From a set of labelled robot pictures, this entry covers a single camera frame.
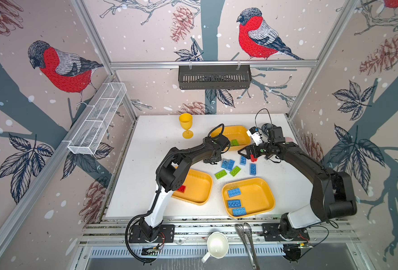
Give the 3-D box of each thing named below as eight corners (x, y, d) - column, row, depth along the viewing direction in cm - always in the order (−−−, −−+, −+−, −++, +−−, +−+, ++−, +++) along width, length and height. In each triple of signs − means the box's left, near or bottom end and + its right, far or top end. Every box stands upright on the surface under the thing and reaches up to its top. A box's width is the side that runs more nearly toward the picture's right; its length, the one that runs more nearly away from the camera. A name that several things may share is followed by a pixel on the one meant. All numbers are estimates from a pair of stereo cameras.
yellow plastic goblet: (181, 138, 110) (178, 123, 99) (182, 129, 116) (179, 113, 104) (193, 138, 110) (191, 123, 99) (193, 129, 116) (192, 113, 104)
